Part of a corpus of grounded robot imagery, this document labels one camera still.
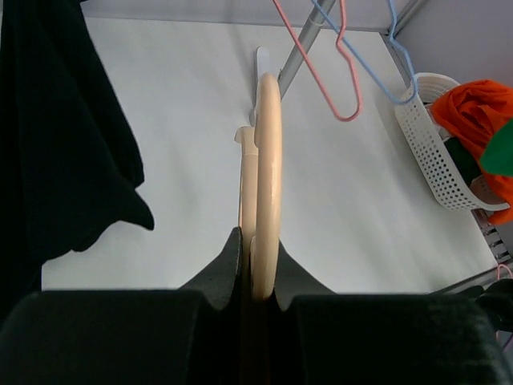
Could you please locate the white and dark green shirt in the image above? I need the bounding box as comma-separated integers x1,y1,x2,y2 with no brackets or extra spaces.
440,130,494,204

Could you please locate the black t shirt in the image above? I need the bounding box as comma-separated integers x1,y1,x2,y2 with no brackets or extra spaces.
1,1,155,317

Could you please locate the white plastic basket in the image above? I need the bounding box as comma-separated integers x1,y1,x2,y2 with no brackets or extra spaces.
394,72,509,212

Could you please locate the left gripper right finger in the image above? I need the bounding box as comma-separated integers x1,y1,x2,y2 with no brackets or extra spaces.
269,249,506,384

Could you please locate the bright green t shirt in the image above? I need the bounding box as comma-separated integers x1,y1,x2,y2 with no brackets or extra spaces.
480,120,513,177

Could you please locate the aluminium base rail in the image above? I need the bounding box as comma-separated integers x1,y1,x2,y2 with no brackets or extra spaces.
436,208,513,298

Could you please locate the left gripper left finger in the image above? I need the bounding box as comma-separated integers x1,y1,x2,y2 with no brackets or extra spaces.
1,228,243,384

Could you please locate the pink wire hanger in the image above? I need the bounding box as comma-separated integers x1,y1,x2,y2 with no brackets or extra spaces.
272,1,363,123

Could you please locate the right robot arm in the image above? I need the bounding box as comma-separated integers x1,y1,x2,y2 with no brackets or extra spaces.
475,279,512,333

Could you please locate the metal clothes rack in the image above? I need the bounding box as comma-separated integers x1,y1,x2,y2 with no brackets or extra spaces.
248,0,337,121

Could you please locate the orange t shirt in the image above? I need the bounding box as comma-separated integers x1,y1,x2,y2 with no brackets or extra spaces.
429,79,512,205

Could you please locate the beige hanger with green shirt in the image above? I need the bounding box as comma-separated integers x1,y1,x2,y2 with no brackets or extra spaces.
235,73,283,302

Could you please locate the blue wire hanger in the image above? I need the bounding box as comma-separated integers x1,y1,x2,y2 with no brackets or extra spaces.
310,0,420,106

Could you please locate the pink hanger on floor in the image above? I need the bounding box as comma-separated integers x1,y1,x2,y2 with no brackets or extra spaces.
495,262,513,350

